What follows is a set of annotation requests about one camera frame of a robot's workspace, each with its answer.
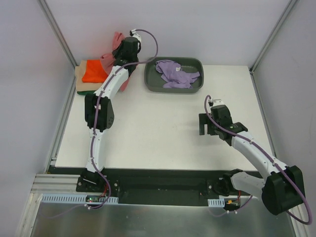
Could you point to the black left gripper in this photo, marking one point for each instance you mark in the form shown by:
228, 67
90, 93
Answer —
121, 53

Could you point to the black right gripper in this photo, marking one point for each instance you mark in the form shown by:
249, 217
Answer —
206, 123

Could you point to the pink t shirt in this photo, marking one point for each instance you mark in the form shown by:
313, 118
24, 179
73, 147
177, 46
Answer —
107, 60

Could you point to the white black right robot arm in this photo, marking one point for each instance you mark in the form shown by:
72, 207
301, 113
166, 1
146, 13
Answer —
280, 187

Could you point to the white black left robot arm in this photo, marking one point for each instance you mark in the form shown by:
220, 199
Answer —
99, 113

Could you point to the orange folded t shirt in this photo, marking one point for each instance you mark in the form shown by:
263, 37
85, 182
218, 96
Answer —
94, 72

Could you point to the dark green plastic bin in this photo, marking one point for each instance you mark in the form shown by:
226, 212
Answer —
154, 82

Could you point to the lavender crumpled t shirt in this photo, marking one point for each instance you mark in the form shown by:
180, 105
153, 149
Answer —
173, 75

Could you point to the beige folded t shirt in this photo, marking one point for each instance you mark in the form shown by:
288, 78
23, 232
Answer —
84, 86

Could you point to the dark green folded t shirt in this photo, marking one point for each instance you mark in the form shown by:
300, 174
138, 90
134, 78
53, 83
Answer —
84, 93

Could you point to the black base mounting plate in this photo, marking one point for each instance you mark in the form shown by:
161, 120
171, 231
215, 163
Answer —
153, 186

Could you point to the right white cable duct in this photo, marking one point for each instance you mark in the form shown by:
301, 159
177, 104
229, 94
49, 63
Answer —
223, 202

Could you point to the white cable duct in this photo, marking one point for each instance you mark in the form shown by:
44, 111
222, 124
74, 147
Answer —
78, 199
223, 202

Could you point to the left aluminium frame post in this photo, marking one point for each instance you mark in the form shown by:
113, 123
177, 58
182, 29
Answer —
56, 30

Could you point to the aluminium frame post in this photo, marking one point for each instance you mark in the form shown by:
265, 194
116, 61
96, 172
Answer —
56, 30
280, 22

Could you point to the right aluminium frame post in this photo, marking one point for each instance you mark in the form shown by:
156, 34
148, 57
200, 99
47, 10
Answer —
280, 22

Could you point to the left white cable duct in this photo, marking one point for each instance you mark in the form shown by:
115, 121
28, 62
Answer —
78, 199

